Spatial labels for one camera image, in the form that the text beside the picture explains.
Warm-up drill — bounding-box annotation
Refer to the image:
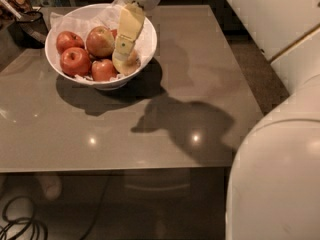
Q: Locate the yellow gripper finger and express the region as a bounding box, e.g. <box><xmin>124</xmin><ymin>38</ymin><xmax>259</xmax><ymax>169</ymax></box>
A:
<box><xmin>112</xmin><ymin>3</ymin><xmax>145</xmax><ymax>63</ymax></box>

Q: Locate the yellow-green apple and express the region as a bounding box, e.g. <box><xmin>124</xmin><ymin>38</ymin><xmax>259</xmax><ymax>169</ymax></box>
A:
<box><xmin>112</xmin><ymin>50</ymin><xmax>140</xmax><ymax>76</ymax></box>

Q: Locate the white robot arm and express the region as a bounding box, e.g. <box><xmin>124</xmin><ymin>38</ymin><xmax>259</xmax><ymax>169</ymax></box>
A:
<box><xmin>226</xmin><ymin>0</ymin><xmax>320</xmax><ymax>240</ymax></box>

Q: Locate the small red apple back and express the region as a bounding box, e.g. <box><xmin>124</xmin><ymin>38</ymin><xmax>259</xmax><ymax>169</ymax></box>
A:
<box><xmin>111</xmin><ymin>29</ymin><xmax>117</xmax><ymax>39</ymax></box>

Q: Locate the large red-green apple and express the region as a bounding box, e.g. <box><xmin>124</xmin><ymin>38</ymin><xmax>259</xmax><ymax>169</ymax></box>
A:
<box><xmin>86</xmin><ymin>26</ymin><xmax>115</xmax><ymax>58</ymax></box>

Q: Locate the white bowl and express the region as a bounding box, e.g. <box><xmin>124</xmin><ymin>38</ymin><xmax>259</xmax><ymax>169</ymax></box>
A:
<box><xmin>44</xmin><ymin>3</ymin><xmax>158</xmax><ymax>92</ymax></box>

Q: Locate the red apple front centre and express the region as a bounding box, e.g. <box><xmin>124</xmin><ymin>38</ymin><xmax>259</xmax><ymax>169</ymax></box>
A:
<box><xmin>91</xmin><ymin>59</ymin><xmax>118</xmax><ymax>81</ymax></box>

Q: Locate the red apple far left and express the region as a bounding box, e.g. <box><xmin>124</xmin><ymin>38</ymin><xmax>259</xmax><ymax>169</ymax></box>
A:
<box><xmin>56</xmin><ymin>31</ymin><xmax>85</xmax><ymax>54</ymax></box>

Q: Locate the red apple front left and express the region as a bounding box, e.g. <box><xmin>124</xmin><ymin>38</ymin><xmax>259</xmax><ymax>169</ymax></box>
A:
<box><xmin>60</xmin><ymin>47</ymin><xmax>91</xmax><ymax>77</ymax></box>

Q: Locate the white tissue paper liner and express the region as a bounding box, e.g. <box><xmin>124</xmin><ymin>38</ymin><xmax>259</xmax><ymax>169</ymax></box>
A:
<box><xmin>49</xmin><ymin>0</ymin><xmax>155</xmax><ymax>82</ymax></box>

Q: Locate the black basket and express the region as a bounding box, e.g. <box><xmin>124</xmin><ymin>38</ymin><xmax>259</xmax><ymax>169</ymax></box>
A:
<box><xmin>9</xmin><ymin>11</ymin><xmax>48</xmax><ymax>49</ymax></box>

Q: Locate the snack bags clutter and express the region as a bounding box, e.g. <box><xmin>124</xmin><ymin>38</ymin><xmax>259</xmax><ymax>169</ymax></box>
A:
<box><xmin>0</xmin><ymin>0</ymin><xmax>32</xmax><ymax>20</ymax></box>

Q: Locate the black cable on floor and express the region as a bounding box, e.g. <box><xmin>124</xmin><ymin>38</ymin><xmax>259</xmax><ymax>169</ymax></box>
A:
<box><xmin>0</xmin><ymin>195</ymin><xmax>49</xmax><ymax>240</ymax></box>

